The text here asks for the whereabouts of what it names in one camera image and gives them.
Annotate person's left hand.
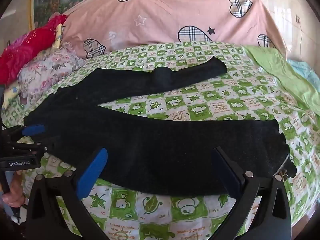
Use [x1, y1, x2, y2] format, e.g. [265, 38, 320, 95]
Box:
[2, 171, 26, 207]

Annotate light green cloth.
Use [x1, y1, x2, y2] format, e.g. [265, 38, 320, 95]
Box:
[241, 45, 320, 117]

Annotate red cloth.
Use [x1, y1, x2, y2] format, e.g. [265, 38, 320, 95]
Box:
[0, 14, 68, 85]

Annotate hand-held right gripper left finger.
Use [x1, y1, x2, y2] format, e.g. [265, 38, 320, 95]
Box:
[25, 147, 118, 240]

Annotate thin wall cable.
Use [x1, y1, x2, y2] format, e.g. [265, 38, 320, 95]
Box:
[298, 21, 305, 54]

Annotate light blue cloth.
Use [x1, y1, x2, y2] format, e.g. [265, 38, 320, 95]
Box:
[286, 59, 320, 90]

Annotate pink heart-print cover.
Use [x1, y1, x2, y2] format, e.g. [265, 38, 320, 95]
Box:
[60, 0, 288, 59]

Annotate floral quilt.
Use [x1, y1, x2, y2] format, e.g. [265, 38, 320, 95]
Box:
[17, 41, 85, 98]

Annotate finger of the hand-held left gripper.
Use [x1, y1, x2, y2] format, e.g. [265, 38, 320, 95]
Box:
[4, 124, 47, 142]
[6, 136, 62, 157]

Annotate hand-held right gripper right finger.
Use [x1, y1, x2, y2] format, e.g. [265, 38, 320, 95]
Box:
[211, 146, 293, 240]

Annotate pale yellow floral cloth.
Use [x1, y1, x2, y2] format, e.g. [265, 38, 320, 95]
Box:
[51, 24, 63, 50]

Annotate green checked bed sheet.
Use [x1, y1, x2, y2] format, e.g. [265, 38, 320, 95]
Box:
[0, 41, 320, 240]

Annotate black pants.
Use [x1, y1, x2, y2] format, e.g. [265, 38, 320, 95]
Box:
[24, 56, 298, 197]

